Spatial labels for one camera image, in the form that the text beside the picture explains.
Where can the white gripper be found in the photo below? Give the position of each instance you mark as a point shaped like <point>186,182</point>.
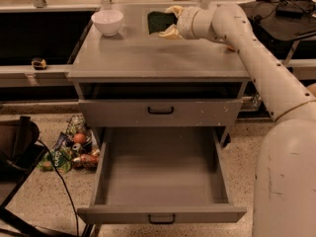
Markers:
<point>185,23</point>

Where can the green yellow sponge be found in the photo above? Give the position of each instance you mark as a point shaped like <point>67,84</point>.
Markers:
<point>160,21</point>

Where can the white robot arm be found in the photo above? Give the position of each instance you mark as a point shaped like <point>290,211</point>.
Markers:
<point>285,177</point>

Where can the grey drawer cabinet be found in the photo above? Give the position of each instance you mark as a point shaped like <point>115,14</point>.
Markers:
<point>136,65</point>

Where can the closed grey upper drawer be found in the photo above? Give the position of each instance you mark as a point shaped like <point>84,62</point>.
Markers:
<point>116,113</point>

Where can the open grey middle drawer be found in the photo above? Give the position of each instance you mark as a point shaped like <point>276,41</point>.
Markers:
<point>160,175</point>

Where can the orange fruit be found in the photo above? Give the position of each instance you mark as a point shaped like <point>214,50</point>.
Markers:
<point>231,48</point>

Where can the white bowl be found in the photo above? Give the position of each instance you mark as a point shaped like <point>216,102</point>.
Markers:
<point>108,22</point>

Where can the black power adapter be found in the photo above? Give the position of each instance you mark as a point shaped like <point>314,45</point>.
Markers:
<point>288,10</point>

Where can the black side table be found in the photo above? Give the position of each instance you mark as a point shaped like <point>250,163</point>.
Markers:
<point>278,34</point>

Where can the small yellow black tape measure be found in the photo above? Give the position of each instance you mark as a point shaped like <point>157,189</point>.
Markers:
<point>38,63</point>

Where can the red apple in pile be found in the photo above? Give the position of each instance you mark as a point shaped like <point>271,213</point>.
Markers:
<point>79,138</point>

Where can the black chair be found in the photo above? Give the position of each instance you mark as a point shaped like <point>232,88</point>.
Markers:
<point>20,152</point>

